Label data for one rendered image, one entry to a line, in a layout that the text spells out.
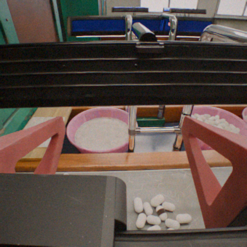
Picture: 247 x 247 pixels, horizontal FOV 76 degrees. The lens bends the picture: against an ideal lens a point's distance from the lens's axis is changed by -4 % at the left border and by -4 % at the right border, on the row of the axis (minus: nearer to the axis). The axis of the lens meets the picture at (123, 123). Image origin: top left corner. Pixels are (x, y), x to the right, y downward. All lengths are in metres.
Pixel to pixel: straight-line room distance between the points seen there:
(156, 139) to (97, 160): 0.30
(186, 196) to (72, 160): 0.34
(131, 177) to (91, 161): 0.13
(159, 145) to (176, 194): 0.26
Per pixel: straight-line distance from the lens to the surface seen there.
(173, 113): 0.81
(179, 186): 0.51
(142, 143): 0.69
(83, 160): 0.52
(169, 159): 0.53
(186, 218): 0.45
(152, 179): 0.50
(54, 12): 1.20
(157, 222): 0.43
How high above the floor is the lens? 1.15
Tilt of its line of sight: 37 degrees down
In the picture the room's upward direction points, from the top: straight up
